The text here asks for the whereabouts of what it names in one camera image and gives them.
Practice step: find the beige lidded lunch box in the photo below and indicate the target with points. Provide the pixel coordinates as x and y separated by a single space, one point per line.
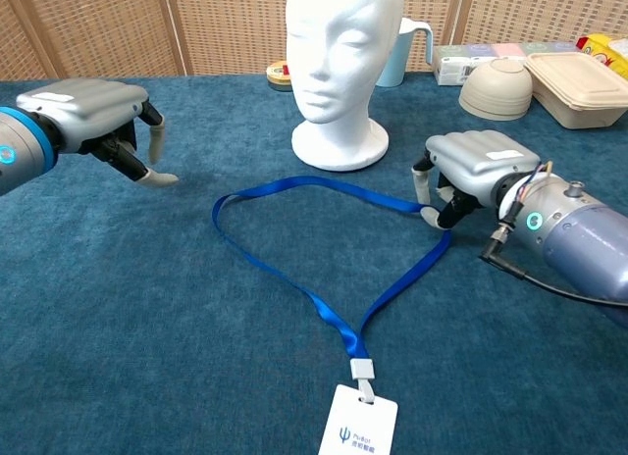
574 89

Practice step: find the wicker folding screen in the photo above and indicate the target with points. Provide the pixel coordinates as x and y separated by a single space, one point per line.
98 28

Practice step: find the beige upturned bowl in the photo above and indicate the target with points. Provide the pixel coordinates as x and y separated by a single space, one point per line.
495 92

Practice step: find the yellow snack bag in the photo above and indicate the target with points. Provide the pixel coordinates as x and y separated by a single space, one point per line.
606 50

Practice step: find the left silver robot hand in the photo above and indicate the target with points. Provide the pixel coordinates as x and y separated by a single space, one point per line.
83 112

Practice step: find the white ID badge card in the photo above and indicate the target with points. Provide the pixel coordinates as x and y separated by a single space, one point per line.
358 425

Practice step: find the white foam mannequin head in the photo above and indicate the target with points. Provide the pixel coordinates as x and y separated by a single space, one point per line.
338 58

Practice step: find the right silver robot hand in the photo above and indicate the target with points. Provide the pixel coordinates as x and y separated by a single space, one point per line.
481 161

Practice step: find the yellow tape roll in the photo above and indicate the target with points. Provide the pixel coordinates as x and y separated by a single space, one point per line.
277 77

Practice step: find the blue carpet table cover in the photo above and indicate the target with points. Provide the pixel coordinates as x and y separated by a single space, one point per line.
147 303

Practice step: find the multicolour tissue pack bundle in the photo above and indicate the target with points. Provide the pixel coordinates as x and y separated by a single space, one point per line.
451 65

